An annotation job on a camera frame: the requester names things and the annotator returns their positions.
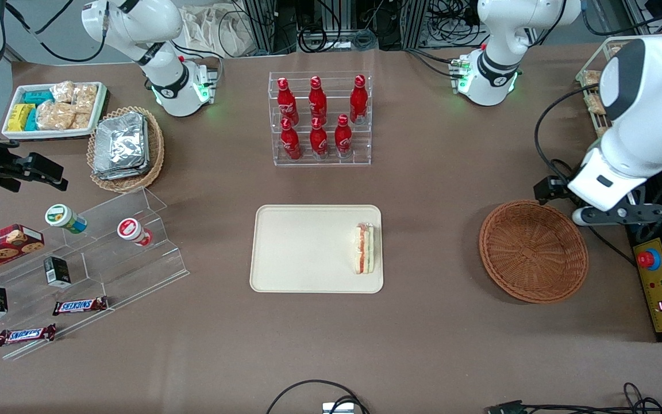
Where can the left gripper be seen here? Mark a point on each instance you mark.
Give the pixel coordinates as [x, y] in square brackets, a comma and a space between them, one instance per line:
[550, 187]

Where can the triangular sandwich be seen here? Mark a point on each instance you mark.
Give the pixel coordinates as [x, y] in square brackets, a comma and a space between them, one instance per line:
[364, 248]

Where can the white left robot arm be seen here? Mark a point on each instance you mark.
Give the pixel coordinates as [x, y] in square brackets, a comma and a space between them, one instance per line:
[647, 103]

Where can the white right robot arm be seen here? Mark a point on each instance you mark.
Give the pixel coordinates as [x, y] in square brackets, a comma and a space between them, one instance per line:
[135, 29]

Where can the white snack tray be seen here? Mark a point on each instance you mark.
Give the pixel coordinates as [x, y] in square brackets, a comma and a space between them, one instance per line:
[49, 134]

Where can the brown wicker basket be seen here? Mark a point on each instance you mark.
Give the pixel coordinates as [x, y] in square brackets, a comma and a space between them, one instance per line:
[532, 253]

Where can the light wicker basket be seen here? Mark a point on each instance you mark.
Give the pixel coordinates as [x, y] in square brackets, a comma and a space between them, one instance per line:
[156, 155]

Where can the beige plastic tray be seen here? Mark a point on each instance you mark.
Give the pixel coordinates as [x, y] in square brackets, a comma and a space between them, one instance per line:
[308, 248]

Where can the green lid yogurt cup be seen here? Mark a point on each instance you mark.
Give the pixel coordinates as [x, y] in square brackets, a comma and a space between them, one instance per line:
[61, 217]

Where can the teal snack pack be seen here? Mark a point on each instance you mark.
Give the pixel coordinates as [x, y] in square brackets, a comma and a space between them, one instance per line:
[38, 97]
[31, 119]

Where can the yellow snack pack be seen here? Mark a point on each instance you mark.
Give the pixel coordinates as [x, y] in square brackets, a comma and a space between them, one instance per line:
[20, 117]

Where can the clear rice cracker bag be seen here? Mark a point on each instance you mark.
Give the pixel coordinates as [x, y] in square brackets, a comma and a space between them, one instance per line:
[62, 92]
[82, 121]
[55, 116]
[85, 98]

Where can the bagged pastry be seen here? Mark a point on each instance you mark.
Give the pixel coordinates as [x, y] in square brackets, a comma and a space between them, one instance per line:
[591, 78]
[595, 103]

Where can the foil-wrapped pack stack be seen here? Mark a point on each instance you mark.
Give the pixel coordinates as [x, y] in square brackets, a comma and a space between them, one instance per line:
[121, 146]

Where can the red lid yogurt cup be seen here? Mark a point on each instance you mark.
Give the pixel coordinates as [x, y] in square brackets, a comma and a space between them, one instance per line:
[130, 229]

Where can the clear acrylic step stand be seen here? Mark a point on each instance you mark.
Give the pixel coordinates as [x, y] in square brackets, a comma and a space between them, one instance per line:
[112, 270]

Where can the Snickers chocolate bar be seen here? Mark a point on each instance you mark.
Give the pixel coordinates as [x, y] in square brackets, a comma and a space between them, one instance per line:
[26, 335]
[80, 306]

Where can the red cola bottle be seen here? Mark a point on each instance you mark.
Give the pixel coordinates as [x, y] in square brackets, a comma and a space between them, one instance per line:
[358, 100]
[343, 138]
[291, 142]
[319, 141]
[287, 103]
[318, 102]

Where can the clear acrylic bottle rack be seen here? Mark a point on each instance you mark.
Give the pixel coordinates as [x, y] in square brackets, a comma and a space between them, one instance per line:
[331, 161]

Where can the beige cloth bag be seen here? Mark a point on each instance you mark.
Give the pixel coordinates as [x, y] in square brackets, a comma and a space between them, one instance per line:
[216, 29]

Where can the small grey device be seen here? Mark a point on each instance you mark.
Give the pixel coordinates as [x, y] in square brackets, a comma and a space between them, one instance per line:
[338, 408]

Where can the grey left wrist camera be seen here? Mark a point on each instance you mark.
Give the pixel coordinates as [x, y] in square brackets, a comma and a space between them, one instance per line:
[618, 215]

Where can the aluminium frame post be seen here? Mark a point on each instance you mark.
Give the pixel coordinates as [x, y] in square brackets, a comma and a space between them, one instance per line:
[416, 23]
[259, 26]

